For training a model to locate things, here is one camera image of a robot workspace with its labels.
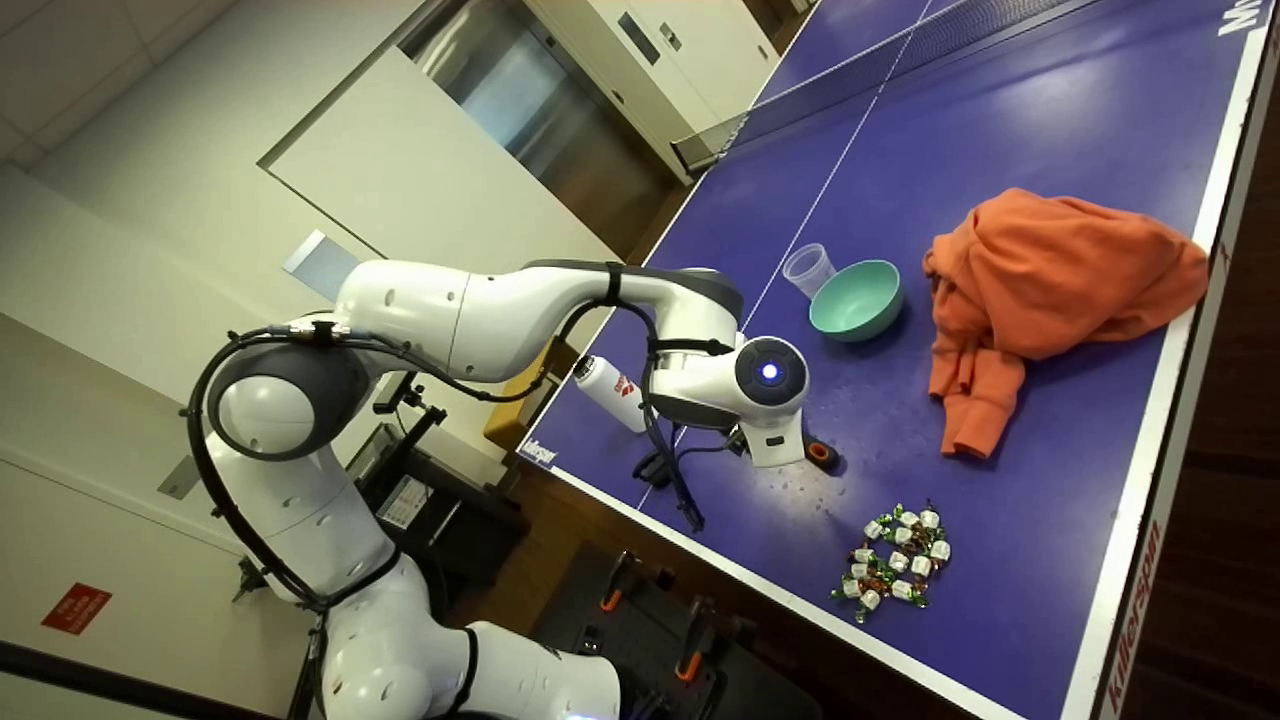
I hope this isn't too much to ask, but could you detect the clear plastic cup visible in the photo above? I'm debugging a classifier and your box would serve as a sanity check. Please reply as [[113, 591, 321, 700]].
[[780, 244, 838, 294]]

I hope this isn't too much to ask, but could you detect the orange handled clamp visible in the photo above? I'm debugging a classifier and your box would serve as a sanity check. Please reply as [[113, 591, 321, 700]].
[[671, 601, 718, 682], [597, 552, 635, 616]]

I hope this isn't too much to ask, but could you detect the orange cloth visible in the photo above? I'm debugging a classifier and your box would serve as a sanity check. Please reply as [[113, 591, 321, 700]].
[[925, 187, 1210, 458]]

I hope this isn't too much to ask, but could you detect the white and black brush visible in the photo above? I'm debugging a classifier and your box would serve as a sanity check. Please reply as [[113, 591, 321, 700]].
[[803, 440, 845, 477]]

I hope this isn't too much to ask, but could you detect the table tennis net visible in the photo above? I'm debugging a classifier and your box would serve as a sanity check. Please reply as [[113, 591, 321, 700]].
[[671, 0, 1091, 172]]

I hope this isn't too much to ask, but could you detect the teal bowl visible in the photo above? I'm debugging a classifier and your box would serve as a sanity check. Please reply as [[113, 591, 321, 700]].
[[807, 261, 904, 342]]

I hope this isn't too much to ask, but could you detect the red wall sign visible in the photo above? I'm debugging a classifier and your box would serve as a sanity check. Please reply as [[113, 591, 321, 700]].
[[44, 585, 113, 636]]

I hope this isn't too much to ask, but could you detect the pile of candies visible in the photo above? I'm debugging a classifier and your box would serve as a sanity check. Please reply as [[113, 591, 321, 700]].
[[832, 505, 957, 624]]

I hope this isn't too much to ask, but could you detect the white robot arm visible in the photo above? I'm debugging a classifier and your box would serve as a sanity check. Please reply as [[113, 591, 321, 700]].
[[188, 261, 807, 720]]

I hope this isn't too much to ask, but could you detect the small black clip object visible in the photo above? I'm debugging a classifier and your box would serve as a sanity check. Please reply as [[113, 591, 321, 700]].
[[634, 451, 677, 488]]

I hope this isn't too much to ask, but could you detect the white water bottle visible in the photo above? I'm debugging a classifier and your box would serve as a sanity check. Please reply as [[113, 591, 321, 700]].
[[571, 354, 647, 430]]

